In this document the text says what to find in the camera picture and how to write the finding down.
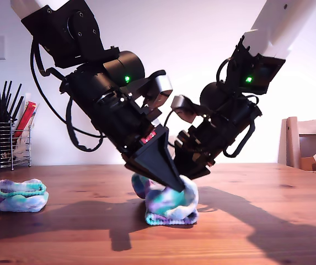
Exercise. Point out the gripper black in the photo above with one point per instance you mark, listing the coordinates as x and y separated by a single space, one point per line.
124 127
215 140

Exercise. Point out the tie-dye Hugging Face sock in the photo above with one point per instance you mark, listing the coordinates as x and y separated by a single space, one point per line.
20 203
171 204

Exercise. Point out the wooden chair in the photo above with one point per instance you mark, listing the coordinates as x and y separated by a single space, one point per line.
291 142

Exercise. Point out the brown cardboard box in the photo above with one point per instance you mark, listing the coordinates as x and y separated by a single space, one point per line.
308 163

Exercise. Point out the white paper packet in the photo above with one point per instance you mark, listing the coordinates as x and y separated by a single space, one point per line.
22 147

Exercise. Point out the red and yellow paper packet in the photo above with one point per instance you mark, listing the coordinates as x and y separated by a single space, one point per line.
26 114

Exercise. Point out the black chopstick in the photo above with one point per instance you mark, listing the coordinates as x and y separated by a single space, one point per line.
18 107
15 101
7 93
2 93

